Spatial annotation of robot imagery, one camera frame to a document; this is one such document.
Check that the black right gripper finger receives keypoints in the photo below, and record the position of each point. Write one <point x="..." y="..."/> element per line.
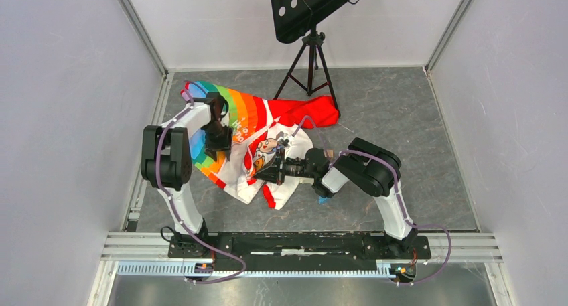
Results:
<point x="267" y="176"/>
<point x="274" y="162"/>

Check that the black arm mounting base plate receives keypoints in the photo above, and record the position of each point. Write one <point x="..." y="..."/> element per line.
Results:
<point x="299" y="251"/>

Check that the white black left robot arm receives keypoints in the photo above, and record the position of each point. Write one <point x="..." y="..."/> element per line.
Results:
<point x="166" y="161"/>

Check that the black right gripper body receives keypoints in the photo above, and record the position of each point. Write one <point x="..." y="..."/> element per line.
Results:
<point x="290" y="168"/>

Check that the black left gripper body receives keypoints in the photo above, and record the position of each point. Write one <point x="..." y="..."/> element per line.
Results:
<point x="218" y="136"/>

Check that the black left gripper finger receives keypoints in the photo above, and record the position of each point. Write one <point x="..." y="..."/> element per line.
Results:
<point x="227" y="155"/>
<point x="210" y="153"/>

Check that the black music stand tripod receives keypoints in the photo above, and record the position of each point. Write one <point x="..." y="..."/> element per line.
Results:
<point x="297" y="20"/>

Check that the blue triangular block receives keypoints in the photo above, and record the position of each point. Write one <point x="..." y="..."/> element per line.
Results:
<point x="323" y="200"/>

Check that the rainbow cartoon zip jacket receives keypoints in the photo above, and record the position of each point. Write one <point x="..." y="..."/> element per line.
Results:
<point x="258" y="124"/>

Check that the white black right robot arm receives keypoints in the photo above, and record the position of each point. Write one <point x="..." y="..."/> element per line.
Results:
<point x="371" y="168"/>

